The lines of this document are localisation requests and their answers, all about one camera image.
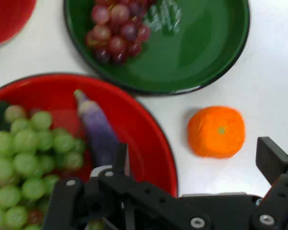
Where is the purple toy eggplant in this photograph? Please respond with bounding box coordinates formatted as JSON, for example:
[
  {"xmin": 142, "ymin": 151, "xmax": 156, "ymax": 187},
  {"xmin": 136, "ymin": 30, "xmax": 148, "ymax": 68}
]
[{"xmin": 73, "ymin": 89, "xmax": 122, "ymax": 170}]

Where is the orange toy mandarin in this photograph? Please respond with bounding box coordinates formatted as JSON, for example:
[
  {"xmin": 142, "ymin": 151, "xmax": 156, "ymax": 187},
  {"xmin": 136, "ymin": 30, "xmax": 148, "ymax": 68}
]
[{"xmin": 187, "ymin": 105, "xmax": 246, "ymax": 159}]

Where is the green enamel plate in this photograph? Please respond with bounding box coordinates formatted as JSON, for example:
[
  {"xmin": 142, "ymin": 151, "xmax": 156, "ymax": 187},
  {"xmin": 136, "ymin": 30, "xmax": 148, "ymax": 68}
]
[{"xmin": 63, "ymin": 0, "xmax": 251, "ymax": 95}]

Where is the red round mat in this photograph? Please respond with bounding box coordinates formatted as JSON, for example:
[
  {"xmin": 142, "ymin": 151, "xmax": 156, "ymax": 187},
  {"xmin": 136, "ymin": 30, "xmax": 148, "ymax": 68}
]
[{"xmin": 0, "ymin": 0, "xmax": 37, "ymax": 46}]

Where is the red enamel plate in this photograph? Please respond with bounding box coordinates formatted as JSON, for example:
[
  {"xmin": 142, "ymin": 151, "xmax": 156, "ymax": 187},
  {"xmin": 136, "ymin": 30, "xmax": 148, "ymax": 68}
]
[{"xmin": 0, "ymin": 73, "xmax": 179, "ymax": 230}]

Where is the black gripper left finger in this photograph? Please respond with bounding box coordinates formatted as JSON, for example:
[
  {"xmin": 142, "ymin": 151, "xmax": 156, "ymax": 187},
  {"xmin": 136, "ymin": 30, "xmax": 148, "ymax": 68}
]
[{"xmin": 42, "ymin": 143, "xmax": 213, "ymax": 230}]

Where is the red toy grape bunch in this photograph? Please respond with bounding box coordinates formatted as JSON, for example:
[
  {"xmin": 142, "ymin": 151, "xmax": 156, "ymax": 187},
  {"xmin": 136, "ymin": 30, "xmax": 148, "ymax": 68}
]
[{"xmin": 85, "ymin": 0, "xmax": 156, "ymax": 66}]

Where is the green toy grape bunch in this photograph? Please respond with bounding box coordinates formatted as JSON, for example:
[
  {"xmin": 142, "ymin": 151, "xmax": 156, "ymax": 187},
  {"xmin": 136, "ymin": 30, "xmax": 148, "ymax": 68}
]
[{"xmin": 0, "ymin": 104, "xmax": 87, "ymax": 230}]

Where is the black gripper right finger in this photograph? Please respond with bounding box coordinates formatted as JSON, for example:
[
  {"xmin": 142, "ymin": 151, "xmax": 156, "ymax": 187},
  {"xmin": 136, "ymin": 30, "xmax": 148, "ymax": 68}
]
[{"xmin": 251, "ymin": 136, "xmax": 288, "ymax": 230}]

